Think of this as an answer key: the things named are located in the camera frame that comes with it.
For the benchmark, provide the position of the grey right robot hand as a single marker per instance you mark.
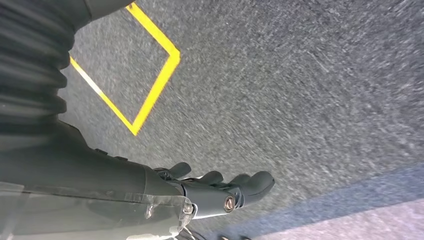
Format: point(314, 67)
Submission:
point(82, 179)

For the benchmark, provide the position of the yellow floor tape square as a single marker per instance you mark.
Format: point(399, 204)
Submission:
point(159, 82)

